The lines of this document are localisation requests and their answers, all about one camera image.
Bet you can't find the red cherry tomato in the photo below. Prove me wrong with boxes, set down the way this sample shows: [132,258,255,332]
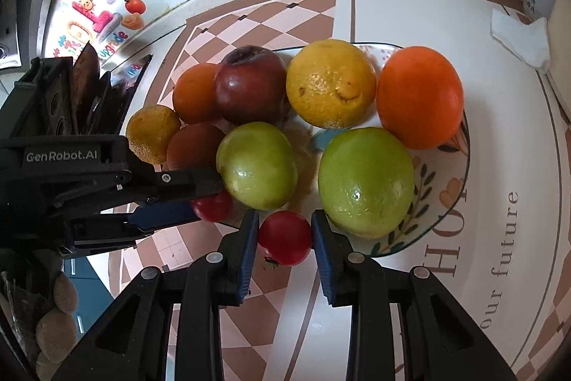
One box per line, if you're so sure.
[191,190,233,222]
[258,211,313,266]

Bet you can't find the dark orange tangerine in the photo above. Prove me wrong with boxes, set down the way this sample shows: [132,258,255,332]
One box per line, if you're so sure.
[166,123,226,170]

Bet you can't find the small yellow citrus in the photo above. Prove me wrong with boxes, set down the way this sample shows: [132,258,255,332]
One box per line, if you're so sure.
[126,104,181,165]

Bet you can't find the large green apple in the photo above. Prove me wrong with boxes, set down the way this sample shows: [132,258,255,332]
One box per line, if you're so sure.
[318,127,414,239]

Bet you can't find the small green apple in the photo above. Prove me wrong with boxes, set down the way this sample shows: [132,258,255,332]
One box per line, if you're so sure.
[216,122,298,211]

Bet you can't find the bright orange front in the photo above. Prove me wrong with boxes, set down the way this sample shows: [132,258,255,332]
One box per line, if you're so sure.
[172,63,221,125]

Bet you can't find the black induction cooktop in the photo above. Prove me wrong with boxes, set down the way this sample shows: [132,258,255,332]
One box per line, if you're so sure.
[91,54,153,134]

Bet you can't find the black wok pan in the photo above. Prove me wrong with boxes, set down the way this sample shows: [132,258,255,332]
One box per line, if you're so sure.
[71,42,100,112]

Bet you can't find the dark red apple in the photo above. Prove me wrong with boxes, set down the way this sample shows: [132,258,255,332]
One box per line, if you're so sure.
[215,45,287,126]

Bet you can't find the floral oval plate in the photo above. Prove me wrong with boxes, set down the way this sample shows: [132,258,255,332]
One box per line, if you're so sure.
[151,40,471,259]

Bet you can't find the yellow lemon on plate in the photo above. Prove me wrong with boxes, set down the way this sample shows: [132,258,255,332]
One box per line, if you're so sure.
[285,39,377,129]

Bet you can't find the range hood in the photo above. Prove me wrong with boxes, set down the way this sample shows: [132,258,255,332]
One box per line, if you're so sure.
[1,0,52,74]

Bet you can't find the white crumpled tissue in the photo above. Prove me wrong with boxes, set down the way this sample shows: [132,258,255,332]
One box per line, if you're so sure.
[491,10,551,72]

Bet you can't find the cream utensil holder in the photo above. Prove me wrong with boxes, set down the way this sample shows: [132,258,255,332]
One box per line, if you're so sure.
[548,0,571,118]

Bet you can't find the colourful wall stickers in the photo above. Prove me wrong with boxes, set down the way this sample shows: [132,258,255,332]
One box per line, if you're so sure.
[45,0,149,65]

